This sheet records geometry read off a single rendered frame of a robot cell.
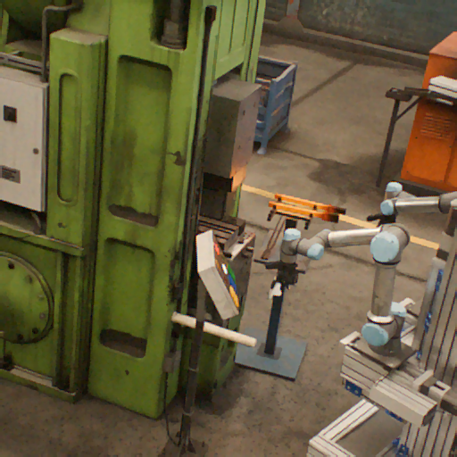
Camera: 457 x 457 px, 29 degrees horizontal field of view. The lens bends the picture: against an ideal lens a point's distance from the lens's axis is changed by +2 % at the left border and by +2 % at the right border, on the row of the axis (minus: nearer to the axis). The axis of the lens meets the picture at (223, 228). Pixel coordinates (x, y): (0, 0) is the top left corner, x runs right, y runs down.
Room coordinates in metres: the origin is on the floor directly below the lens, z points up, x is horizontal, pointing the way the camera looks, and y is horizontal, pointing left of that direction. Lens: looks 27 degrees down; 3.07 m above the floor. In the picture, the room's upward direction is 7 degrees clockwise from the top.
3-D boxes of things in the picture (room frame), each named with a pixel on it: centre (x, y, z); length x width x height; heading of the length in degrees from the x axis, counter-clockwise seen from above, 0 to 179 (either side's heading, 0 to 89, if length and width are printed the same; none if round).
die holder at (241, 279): (4.14, 0.14, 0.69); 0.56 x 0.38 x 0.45; 71
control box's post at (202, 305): (3.46, 0.05, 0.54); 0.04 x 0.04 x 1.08; 71
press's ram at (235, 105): (4.12, 0.14, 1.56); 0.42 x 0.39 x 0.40; 71
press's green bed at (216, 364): (4.14, 0.14, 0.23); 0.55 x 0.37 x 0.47; 71
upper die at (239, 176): (4.08, 0.15, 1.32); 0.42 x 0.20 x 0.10; 71
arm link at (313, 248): (3.51, -0.42, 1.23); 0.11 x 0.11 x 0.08; 60
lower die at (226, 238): (4.08, 0.15, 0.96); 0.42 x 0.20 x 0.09; 71
